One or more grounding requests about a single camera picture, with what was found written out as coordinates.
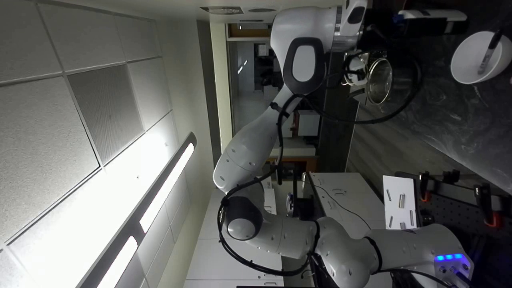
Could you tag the long ceiling light strip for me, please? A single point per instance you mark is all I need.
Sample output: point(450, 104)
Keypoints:
point(120, 264)
point(170, 181)

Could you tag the black orange bar clamp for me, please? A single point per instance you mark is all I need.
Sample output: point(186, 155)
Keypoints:
point(426, 186)
point(493, 216)

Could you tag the grey cabinet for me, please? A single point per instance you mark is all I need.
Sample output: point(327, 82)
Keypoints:
point(346, 197)

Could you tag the white paper note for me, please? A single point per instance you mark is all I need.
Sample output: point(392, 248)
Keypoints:
point(400, 186)

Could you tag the ceiling air vent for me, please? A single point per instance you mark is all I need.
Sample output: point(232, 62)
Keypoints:
point(221, 10)

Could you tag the small white bowl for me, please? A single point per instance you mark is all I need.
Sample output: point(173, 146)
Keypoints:
point(469, 61)

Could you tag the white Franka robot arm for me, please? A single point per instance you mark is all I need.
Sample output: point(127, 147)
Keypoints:
point(266, 149)

